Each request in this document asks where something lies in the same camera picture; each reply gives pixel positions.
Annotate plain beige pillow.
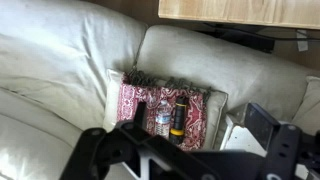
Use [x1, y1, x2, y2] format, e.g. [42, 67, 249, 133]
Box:
[291, 75, 320, 134]

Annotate clear plastic water bottle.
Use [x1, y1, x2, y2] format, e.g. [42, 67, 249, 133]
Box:
[154, 99, 174, 139]

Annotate light wooden table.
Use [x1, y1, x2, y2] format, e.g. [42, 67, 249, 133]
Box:
[158, 0, 320, 30]

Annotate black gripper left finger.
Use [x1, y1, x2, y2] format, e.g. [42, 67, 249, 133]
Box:
[59, 101, 201, 180]

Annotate small white wooden chair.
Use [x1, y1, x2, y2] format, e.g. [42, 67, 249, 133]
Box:
[219, 103, 311, 180]

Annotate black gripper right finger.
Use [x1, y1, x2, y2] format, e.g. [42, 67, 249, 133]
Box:
[245, 102, 320, 180]

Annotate cream fabric sofa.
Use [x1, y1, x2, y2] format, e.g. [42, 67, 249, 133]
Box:
[0, 0, 320, 180]

